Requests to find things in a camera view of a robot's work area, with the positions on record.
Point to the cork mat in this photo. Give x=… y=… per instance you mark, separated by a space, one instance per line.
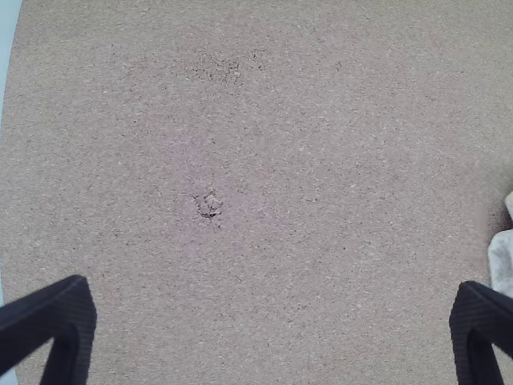
x=256 y=160

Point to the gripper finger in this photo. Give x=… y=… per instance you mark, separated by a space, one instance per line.
x=465 y=317
x=76 y=317

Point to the pale towel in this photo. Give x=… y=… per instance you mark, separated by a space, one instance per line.
x=503 y=256

